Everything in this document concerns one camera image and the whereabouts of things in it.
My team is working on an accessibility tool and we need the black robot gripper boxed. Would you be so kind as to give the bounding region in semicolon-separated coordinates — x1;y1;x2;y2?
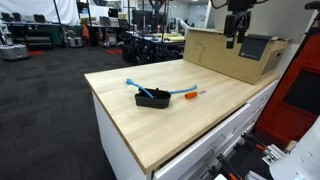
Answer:
223;10;253;50

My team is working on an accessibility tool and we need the black plastic tray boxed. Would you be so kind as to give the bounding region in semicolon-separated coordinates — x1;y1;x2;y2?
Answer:
134;87;172;110

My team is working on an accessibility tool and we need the large cardboard box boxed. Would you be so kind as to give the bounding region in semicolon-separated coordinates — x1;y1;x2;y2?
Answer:
182;27;290;86

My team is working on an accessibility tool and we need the red metal cart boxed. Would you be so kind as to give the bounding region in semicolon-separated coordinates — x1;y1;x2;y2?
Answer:
254;32;320;145

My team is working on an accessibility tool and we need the black cluttered work table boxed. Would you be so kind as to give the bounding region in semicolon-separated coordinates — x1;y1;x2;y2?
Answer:
120;30;186;66

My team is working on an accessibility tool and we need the black computer monitor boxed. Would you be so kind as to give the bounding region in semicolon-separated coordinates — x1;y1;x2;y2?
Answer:
131;9;153;27

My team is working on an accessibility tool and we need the white drawer cabinet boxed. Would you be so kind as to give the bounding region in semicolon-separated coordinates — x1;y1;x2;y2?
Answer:
91;79;280;180

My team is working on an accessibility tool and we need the red floor mat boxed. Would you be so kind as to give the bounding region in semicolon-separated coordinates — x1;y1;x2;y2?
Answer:
105;48;123;56
27;49;46;57

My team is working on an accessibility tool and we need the black orange clamp tool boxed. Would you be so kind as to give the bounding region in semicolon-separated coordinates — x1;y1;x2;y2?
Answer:
215;152;245;180

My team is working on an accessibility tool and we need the open laptop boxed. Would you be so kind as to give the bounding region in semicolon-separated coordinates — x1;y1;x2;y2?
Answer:
99;15;112;27

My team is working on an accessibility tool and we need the white plastic cover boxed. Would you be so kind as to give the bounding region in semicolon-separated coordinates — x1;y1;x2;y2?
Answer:
268;116;320;180

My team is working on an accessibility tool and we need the orange hanging vest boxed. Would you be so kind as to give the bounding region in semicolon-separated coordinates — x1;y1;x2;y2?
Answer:
81;22;91;40

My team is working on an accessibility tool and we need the small grey floor machine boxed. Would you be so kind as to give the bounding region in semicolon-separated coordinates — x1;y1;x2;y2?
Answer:
66;35;84;48

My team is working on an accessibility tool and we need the black office chair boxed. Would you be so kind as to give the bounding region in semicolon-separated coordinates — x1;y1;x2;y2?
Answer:
32;13;47;24
11;11;24;23
0;11;14;23

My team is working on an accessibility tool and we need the dark green desk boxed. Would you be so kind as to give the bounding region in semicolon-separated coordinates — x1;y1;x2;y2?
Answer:
2;21;83;50

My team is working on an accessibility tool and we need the white hanging curtain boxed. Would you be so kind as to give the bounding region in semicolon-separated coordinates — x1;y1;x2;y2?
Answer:
0;0;82;27

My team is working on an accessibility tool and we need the orange handled screwdriver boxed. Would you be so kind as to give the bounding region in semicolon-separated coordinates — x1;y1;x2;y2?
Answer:
184;90;207;100

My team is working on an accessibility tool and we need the blue braided rope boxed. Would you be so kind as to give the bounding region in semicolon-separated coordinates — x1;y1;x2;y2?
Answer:
125;77;198;100

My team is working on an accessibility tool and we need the silver metal bracket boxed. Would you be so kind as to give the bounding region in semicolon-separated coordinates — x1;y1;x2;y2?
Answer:
261;143;288;166

